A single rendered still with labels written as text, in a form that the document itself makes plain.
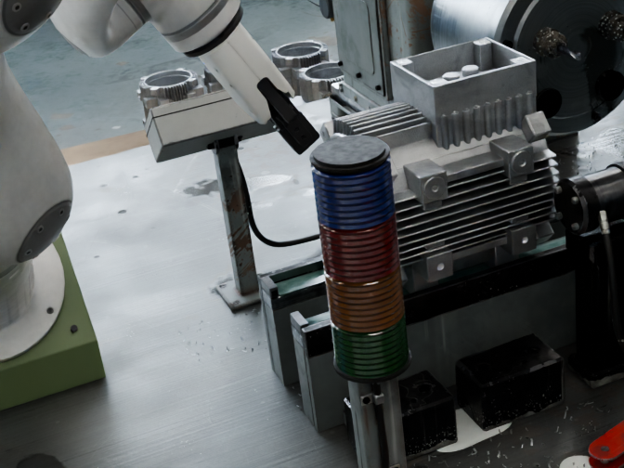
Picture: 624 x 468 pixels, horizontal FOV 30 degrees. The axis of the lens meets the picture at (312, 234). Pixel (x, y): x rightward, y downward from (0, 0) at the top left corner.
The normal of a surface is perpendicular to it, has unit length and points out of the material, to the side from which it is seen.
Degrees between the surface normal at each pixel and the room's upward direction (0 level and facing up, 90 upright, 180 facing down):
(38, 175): 99
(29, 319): 45
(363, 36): 90
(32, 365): 90
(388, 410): 90
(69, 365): 90
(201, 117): 53
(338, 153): 0
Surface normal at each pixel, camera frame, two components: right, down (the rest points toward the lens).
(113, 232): -0.11, -0.88
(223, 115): 0.23, -0.23
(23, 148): 0.90, 0.25
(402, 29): -0.92, 0.26
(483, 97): 0.38, 0.38
